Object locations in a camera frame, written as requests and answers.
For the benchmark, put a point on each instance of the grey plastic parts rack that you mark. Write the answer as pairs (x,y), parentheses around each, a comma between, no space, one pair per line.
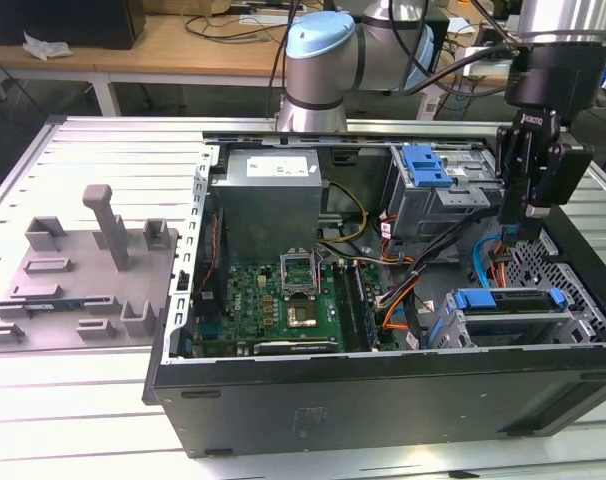
(83,280)

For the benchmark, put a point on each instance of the large black box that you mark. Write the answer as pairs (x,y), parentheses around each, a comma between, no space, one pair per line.
(33,20)

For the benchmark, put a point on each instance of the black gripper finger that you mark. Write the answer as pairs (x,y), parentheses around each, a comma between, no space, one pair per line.
(530,175)
(506,175)

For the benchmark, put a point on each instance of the RAM stick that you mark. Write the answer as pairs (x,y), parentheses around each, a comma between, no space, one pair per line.
(43,306)

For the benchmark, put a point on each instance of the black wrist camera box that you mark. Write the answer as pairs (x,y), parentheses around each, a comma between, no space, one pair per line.
(565,175)

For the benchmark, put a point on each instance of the green motherboard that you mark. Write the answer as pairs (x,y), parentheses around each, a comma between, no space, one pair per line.
(253,300)

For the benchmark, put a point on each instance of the silver drive cage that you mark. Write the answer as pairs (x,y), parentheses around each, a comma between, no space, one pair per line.
(433,215)

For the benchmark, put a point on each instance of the crumpled white plastic bag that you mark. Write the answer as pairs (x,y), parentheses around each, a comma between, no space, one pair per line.
(45,48)

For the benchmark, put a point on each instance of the black RAM slot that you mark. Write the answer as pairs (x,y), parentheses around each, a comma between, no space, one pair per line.
(366,305)
(358,305)
(349,305)
(341,305)

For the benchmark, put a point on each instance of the grey power supply unit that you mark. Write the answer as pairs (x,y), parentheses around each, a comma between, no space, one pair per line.
(268,210)

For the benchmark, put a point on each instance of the black graphics card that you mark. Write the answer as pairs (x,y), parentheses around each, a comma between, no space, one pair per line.
(298,347)

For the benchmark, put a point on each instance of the blue plastic cage latch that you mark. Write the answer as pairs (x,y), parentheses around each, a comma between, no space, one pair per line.
(423,165)

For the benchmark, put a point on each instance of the black open PC case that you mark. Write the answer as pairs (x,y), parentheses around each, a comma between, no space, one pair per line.
(333,410)

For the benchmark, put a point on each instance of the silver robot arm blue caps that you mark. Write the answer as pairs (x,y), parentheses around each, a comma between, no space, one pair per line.
(323,65)

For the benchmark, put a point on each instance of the hard disk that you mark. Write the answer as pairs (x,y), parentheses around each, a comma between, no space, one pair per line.
(475,298)

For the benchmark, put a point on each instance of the metal disk bay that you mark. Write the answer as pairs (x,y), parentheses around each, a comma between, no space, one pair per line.
(583,327)

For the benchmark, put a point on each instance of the CPU socket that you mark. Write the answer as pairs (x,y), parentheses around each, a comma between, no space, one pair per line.
(300,316)

